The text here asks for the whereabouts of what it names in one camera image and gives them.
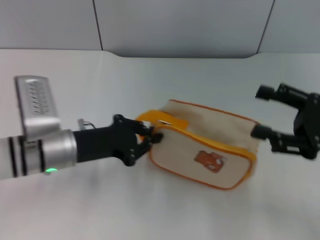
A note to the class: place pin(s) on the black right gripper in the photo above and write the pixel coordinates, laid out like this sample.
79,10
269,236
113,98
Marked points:
310,125

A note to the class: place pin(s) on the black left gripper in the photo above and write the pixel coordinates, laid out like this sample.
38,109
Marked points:
105,142

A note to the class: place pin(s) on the beige food bag orange trim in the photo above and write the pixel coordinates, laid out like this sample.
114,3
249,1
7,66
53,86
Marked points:
200,150

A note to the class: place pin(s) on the metal zipper pull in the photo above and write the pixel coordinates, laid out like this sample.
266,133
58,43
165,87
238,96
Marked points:
165,122

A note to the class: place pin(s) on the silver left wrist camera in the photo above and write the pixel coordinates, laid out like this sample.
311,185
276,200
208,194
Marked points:
37,100

